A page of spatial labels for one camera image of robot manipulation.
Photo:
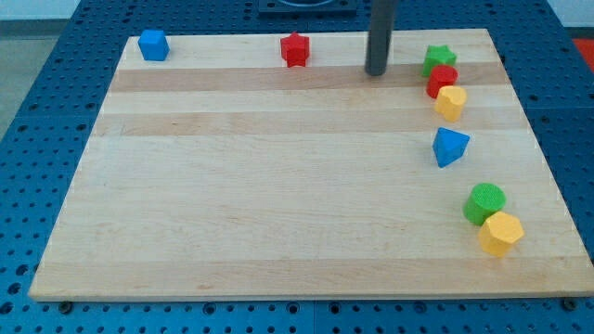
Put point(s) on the green star block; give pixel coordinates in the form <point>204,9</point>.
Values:
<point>437,55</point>

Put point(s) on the red star block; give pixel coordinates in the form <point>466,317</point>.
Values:
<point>295,49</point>

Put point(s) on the light wooden board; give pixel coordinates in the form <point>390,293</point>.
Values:
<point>222,174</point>

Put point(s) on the blue triangle block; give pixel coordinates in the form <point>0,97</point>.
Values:
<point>449,146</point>

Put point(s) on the yellow heart block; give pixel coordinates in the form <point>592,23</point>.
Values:
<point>450,102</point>

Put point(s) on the red cylinder block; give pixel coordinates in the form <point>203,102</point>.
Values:
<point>440,76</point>

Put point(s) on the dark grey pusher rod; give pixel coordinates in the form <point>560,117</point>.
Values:
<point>380,31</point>

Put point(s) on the blue cube block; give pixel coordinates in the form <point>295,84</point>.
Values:
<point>153,45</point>

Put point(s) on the green cylinder block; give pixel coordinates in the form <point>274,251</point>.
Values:
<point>484,200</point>

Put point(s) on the yellow hexagon block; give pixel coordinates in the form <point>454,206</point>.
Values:
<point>499,233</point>

